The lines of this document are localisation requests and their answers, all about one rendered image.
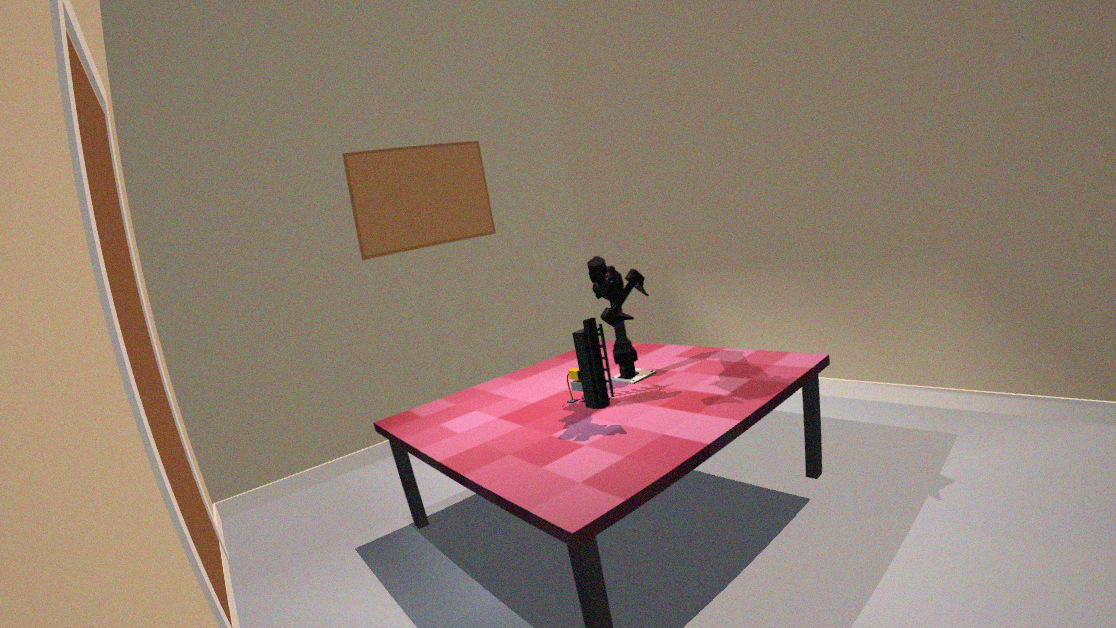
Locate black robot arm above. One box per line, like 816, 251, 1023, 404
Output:
587, 257, 639, 379

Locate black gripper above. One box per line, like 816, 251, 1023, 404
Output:
602, 268, 650, 327

